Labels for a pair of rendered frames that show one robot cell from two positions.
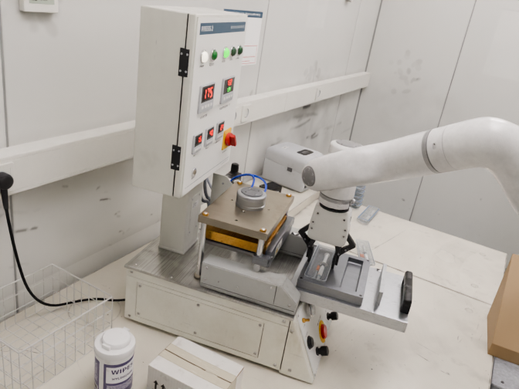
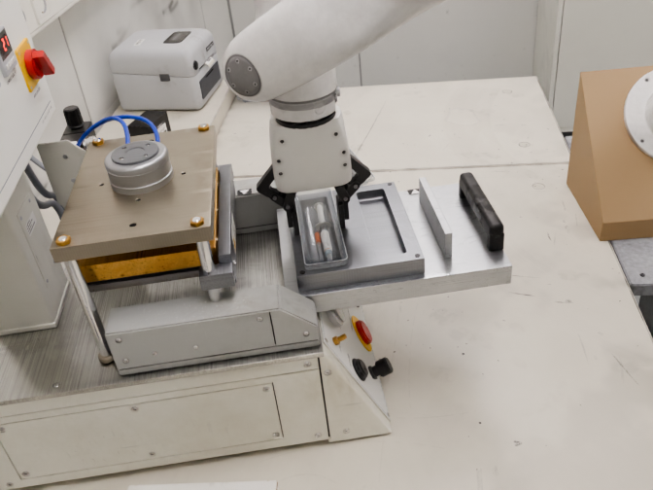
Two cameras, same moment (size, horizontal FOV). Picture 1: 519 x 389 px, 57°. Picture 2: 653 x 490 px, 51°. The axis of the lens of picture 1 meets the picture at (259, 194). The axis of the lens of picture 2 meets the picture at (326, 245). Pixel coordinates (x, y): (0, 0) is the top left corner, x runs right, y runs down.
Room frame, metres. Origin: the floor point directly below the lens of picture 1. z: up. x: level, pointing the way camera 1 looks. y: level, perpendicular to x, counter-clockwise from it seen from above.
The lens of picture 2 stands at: (0.35, 0.03, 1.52)
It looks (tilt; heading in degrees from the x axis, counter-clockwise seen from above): 35 degrees down; 343
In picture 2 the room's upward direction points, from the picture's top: 7 degrees counter-clockwise
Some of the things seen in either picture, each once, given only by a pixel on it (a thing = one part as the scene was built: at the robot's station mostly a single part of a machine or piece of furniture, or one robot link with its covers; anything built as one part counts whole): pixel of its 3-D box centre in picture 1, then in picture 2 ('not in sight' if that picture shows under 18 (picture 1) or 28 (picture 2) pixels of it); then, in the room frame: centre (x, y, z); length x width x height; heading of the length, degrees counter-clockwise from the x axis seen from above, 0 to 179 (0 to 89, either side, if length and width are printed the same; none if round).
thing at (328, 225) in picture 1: (330, 221); (309, 146); (1.11, -0.19, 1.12); 0.10 x 0.08 x 0.11; 76
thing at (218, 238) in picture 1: (249, 218); (152, 204); (1.17, 0.02, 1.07); 0.22 x 0.17 x 0.10; 166
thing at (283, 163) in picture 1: (293, 165); (168, 68); (2.21, -0.14, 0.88); 0.25 x 0.20 x 0.17; 59
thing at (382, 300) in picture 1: (352, 281); (384, 233); (1.09, -0.28, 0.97); 0.30 x 0.22 x 0.08; 76
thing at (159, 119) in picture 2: (269, 192); (151, 130); (1.95, -0.04, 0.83); 0.09 x 0.06 x 0.07; 141
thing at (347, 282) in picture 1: (335, 272); (350, 231); (1.10, -0.23, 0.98); 0.20 x 0.17 x 0.03; 166
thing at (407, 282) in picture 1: (407, 291); (480, 208); (1.05, -0.41, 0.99); 0.15 x 0.02 x 0.04; 166
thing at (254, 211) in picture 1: (240, 208); (124, 192); (1.19, 0.05, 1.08); 0.31 x 0.24 x 0.13; 166
